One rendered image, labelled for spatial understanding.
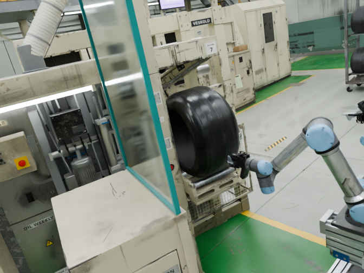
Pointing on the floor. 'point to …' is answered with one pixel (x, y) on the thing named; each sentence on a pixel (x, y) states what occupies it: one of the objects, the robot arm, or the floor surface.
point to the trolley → (356, 60)
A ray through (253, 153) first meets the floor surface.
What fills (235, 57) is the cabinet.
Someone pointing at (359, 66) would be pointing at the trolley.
